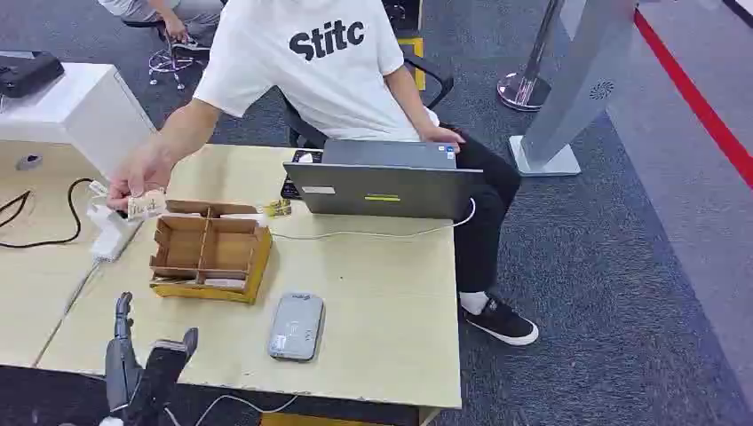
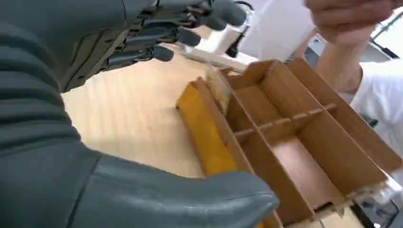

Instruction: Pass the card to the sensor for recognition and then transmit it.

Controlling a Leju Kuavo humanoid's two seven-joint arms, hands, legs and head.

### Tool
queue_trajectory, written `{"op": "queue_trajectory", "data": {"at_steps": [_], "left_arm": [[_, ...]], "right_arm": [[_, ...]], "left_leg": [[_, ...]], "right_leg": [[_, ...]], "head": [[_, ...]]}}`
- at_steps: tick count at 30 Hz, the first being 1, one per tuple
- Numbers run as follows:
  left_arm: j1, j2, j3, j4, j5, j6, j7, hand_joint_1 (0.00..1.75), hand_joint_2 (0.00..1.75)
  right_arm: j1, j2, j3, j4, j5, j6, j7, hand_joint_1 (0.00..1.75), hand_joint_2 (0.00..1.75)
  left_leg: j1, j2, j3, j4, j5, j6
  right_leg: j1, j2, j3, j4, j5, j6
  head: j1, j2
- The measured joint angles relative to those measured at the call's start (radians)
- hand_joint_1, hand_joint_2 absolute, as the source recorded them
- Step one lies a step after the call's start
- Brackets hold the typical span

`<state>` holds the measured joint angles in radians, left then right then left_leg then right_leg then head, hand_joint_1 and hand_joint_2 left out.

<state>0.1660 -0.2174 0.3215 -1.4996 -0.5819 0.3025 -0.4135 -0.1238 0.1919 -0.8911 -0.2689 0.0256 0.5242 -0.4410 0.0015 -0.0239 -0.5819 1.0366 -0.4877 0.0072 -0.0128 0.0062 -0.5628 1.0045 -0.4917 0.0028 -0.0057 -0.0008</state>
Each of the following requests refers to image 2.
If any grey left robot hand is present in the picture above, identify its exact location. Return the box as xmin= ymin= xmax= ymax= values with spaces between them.
xmin=0 ymin=0 xmax=280 ymax=228

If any yellow sheet on box side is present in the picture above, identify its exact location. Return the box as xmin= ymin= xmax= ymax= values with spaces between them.
xmin=176 ymin=83 xmax=237 ymax=177

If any clear sleeved card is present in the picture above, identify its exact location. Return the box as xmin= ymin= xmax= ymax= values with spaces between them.
xmin=205 ymin=67 xmax=234 ymax=114

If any wooden divided card box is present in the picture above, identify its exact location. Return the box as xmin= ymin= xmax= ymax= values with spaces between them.
xmin=175 ymin=57 xmax=403 ymax=228

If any white stand base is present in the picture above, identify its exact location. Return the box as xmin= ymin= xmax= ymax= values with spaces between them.
xmin=181 ymin=24 xmax=259 ymax=70

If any ribbed grey left arm sleeve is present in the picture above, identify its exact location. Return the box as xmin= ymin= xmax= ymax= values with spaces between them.
xmin=0 ymin=21 xmax=82 ymax=156

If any white card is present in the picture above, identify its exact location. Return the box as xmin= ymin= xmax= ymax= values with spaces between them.
xmin=257 ymin=0 xmax=319 ymax=63

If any person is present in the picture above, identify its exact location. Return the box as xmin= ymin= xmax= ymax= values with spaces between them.
xmin=338 ymin=58 xmax=403 ymax=164

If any person's hand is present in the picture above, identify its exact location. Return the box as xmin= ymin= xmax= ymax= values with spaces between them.
xmin=304 ymin=0 xmax=403 ymax=45

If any black cable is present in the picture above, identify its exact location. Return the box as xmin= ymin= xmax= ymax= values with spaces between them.
xmin=224 ymin=0 xmax=254 ymax=59

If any black frame bar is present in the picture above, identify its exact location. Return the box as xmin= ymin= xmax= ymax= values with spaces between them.
xmin=369 ymin=18 xmax=403 ymax=60

